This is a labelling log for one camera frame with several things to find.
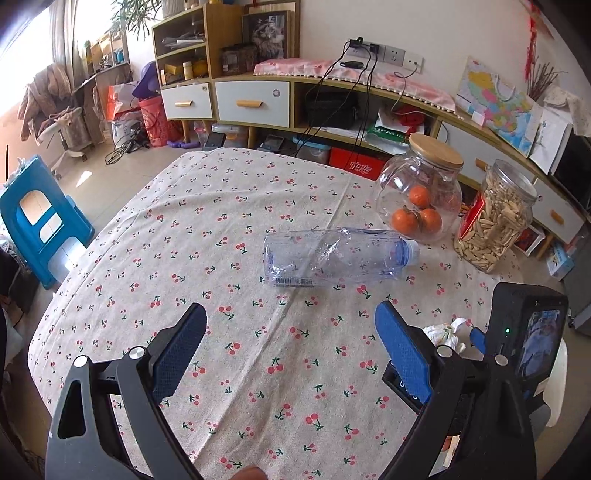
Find white paper bag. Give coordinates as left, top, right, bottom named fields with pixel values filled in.
left=529, top=108, right=573, bottom=175

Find red bucket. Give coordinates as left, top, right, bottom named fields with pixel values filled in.
left=139, top=96, right=169, bottom=148

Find clear plastic bottle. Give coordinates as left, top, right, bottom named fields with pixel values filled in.
left=263, top=227, right=421, bottom=289

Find black box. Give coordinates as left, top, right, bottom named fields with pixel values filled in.
left=305, top=90, right=360, bottom=130

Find white wall outlets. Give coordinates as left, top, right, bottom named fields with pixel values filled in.
left=348, top=41, right=423, bottom=70

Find long wooden cabinet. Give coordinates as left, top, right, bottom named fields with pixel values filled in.
left=159, top=76, right=585, bottom=245

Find green potted plant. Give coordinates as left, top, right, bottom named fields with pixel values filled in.
left=111, top=0, right=162, bottom=28

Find cherry print tablecloth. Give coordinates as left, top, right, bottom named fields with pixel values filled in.
left=28, top=148, right=509, bottom=480

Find wooden shelf unit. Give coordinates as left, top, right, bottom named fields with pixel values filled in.
left=151, top=4, right=245, bottom=86

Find blue white carton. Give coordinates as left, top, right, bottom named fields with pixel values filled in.
left=546, top=242, right=575, bottom=281

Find green white plastic bag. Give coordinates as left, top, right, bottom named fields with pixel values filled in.
left=367, top=108, right=439, bottom=153

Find pink cloth runner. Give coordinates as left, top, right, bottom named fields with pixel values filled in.
left=253, top=58, right=456, bottom=114

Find dark storage jar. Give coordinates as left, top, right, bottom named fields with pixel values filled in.
left=220, top=45, right=258, bottom=75

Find floral cloth cover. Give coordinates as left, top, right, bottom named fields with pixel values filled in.
left=542, top=83, right=591, bottom=137

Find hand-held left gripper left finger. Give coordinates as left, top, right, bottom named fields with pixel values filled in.
left=45, top=302, right=207, bottom=480

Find blue plastic stool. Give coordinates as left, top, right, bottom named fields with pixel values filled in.
left=0, top=156, right=95, bottom=291

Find chair draped with clothes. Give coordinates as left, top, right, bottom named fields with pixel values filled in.
left=17, top=62, right=88, bottom=181

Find white tissue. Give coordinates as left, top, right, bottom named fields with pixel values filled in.
left=424, top=318, right=468, bottom=355

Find white drawer wooden handle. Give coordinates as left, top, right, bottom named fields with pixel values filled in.
left=531, top=179, right=585, bottom=244
left=438, top=121, right=536, bottom=195
left=161, top=83, right=214, bottom=121
left=215, top=79, right=291, bottom=129

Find glass jar with bamboo lid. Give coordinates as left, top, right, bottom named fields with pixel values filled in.
left=375, top=134, right=465, bottom=244

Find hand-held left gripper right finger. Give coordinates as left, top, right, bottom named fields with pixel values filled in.
left=375, top=300, right=539, bottom=480

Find framed cat picture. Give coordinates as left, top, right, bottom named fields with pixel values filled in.
left=242, top=10, right=291, bottom=70

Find red cardboard box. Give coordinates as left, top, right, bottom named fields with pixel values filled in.
left=329, top=147, right=393, bottom=182

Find black microwave oven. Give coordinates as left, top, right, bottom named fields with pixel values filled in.
left=551, top=134, right=591, bottom=195

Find clear plastic jar of seeds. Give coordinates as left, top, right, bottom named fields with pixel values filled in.
left=453, top=159, right=540, bottom=275

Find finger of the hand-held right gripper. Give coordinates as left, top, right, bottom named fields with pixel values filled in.
left=470, top=325, right=488, bottom=358

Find dried twigs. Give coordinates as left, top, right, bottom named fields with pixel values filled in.
left=526, top=65, right=568, bottom=100

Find orange white shopping bag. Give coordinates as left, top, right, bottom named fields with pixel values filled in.
left=107, top=82, right=139, bottom=121

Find red hanging decoration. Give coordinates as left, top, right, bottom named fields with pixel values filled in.
left=522, top=0, right=555, bottom=81

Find purple plastic item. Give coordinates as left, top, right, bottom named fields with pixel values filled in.
left=133, top=62, right=162, bottom=99

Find map print bag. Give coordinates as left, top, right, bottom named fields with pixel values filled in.
left=456, top=56, right=543, bottom=155

